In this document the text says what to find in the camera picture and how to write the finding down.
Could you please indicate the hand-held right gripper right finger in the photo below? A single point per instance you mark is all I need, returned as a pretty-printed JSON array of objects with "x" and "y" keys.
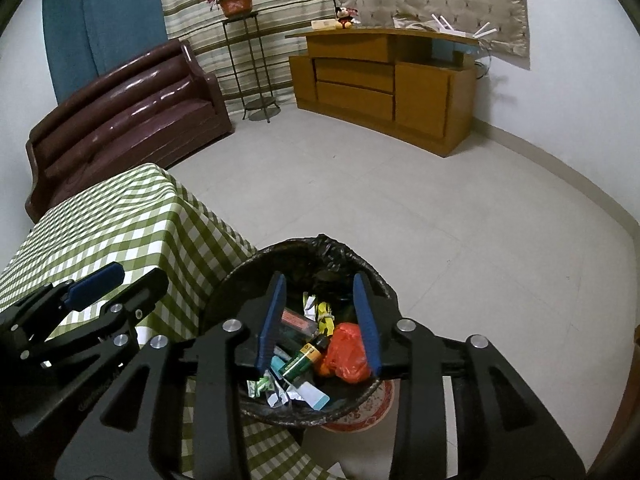
[{"x": 365, "y": 325}]

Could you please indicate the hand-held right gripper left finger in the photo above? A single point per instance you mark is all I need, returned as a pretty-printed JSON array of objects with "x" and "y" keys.
[{"x": 270, "y": 325}]

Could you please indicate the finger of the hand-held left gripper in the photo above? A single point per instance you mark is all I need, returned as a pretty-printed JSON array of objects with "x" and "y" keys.
[
  {"x": 145, "y": 290},
  {"x": 95, "y": 280}
]

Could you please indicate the pink box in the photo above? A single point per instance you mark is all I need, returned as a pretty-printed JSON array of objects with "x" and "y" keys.
[{"x": 296, "y": 322}]

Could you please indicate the orange plastic bag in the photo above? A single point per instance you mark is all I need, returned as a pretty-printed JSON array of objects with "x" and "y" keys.
[{"x": 347, "y": 355}]

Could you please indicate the yellow packet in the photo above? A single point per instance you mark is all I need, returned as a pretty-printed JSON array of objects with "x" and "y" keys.
[{"x": 325, "y": 317}]

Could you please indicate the green carton box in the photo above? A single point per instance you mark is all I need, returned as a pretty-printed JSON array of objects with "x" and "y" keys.
[{"x": 301, "y": 361}]

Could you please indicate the black lined trash bin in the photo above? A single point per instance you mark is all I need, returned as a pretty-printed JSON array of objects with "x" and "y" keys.
[{"x": 320, "y": 270}]

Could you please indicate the white paper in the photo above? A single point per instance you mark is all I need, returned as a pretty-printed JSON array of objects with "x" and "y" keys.
[{"x": 282, "y": 396}]

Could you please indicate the white teal toothpaste box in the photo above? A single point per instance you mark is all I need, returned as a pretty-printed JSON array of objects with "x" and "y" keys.
[{"x": 312, "y": 394}]

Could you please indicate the green checked tablecloth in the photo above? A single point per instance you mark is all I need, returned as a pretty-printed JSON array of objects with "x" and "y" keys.
[{"x": 125, "y": 220}]

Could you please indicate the patterned round plate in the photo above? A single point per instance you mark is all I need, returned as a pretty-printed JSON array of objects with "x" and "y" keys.
[{"x": 370, "y": 410}]

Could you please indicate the brown leather sofa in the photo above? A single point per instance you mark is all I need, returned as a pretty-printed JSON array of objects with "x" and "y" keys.
[{"x": 125, "y": 120}]

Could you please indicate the black metal plant stand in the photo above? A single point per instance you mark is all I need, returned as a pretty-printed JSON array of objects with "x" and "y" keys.
[{"x": 250, "y": 70}]

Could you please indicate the wooden cabinet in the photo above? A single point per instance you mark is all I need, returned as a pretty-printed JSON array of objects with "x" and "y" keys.
[{"x": 380, "y": 80}]

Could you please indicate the blue curtain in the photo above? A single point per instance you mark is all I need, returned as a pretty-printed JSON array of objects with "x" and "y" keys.
[{"x": 100, "y": 20}]

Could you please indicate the white flat box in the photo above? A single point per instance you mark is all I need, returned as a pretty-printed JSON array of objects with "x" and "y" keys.
[{"x": 325, "y": 24}]

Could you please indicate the clear plastic bag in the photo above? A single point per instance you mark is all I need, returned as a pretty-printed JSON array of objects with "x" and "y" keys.
[{"x": 410, "y": 22}]

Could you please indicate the white router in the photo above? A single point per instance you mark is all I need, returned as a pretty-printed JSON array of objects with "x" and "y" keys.
[{"x": 457, "y": 32}]

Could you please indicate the mouse plush toy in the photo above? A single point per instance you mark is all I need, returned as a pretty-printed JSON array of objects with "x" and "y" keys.
[{"x": 346, "y": 17}]

